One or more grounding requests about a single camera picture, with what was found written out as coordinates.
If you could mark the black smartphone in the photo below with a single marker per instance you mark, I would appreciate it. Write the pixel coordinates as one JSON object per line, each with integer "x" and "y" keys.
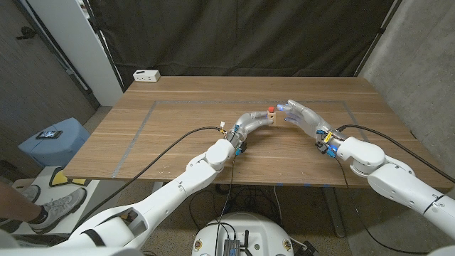
{"x": 49, "y": 134}

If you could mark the white floor platform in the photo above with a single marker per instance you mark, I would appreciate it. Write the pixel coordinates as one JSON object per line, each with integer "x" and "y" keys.
{"x": 103, "y": 199}

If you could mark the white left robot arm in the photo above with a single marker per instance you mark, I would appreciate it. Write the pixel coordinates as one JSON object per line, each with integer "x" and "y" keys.
{"x": 174, "y": 185}

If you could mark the yellow black floor pedal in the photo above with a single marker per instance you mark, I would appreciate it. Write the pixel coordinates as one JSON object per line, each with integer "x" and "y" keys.
{"x": 58, "y": 177}

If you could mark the wooden block with holes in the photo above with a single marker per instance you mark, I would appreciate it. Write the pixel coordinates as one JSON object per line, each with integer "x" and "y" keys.
{"x": 272, "y": 118}

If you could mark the person's bare leg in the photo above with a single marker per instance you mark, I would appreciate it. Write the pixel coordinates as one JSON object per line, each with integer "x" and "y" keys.
{"x": 14, "y": 202}

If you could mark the blue stool with phone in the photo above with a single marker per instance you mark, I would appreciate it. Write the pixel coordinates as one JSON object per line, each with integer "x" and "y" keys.
{"x": 60, "y": 151}

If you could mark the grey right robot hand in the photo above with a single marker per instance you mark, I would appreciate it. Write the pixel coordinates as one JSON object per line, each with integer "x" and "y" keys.
{"x": 305, "y": 119}

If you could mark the black backdrop curtain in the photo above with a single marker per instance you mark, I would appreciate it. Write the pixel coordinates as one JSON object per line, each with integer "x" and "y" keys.
{"x": 249, "y": 35}

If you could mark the white power strip box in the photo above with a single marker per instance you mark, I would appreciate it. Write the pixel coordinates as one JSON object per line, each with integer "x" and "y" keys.
{"x": 146, "y": 75}

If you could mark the grey table leg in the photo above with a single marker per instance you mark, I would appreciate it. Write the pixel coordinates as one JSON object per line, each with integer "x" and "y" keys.
{"x": 334, "y": 213}

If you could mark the white pillar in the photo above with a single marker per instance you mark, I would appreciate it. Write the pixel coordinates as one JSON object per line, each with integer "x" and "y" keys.
{"x": 78, "y": 46}

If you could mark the grey black sneaker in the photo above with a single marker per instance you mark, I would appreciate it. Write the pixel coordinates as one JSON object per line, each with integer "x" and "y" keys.
{"x": 58, "y": 209}
{"x": 31, "y": 193}

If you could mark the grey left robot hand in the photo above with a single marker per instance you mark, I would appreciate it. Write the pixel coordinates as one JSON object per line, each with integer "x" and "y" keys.
{"x": 249, "y": 124}

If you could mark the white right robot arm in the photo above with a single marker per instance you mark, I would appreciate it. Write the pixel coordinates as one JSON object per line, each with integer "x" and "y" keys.
{"x": 394, "y": 174}

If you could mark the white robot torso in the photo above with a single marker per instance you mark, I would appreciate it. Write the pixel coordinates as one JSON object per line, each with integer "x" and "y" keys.
{"x": 245, "y": 225}

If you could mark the grey module on torso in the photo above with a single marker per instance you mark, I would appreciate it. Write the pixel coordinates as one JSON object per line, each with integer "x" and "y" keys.
{"x": 231, "y": 247}

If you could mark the black backdrop stand pole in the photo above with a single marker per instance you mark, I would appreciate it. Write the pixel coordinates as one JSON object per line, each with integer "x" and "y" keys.
{"x": 106, "y": 53}
{"x": 381, "y": 31}

